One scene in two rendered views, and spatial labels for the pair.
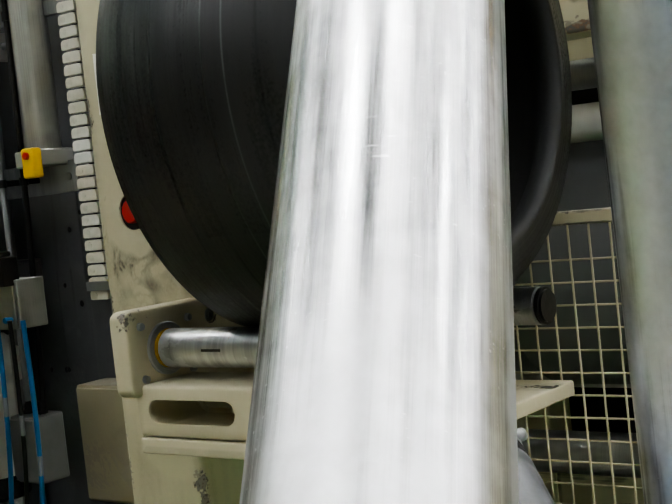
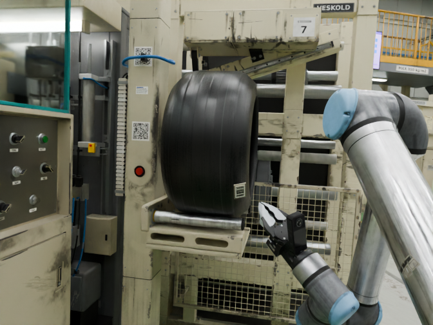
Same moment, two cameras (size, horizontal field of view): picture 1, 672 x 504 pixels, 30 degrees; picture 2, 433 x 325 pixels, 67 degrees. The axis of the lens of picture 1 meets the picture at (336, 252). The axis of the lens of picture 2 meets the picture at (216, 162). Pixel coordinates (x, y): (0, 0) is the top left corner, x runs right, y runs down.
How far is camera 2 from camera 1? 63 cm
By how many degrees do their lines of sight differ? 27
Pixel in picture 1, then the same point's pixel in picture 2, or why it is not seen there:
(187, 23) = (208, 130)
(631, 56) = not seen: hidden behind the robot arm
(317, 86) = (414, 202)
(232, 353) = (183, 220)
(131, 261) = (136, 186)
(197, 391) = (171, 231)
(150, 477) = (131, 251)
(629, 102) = not seen: hidden behind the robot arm
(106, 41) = (174, 128)
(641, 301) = (375, 236)
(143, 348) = (150, 216)
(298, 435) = not seen: outside the picture
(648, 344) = (374, 247)
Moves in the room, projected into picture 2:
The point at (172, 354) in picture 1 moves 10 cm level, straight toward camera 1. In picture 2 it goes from (159, 218) to (172, 225)
